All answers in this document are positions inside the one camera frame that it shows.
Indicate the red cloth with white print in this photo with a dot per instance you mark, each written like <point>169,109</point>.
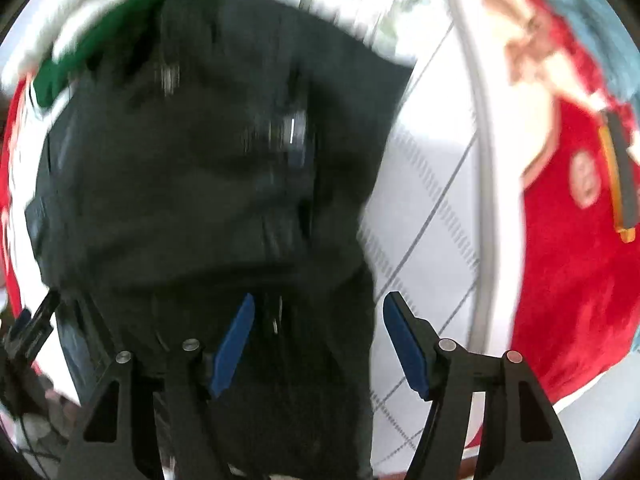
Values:
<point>12,200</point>

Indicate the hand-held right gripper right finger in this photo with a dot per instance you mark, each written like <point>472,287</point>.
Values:
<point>405,345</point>

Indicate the green cloth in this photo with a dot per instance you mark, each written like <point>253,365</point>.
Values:
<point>125,30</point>

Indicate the white checked bed sheet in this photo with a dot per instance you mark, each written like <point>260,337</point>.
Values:
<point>425,210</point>

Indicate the large black garment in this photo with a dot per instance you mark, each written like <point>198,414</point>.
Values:
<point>200,185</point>

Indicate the grey-blue cloth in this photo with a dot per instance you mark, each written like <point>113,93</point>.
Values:
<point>575,5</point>

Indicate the red printed cloth with badge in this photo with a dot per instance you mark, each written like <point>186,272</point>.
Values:
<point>560,260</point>

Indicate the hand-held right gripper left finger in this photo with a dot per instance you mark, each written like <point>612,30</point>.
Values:
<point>232,345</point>

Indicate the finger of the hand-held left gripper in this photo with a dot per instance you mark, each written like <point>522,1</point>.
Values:
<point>31,321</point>

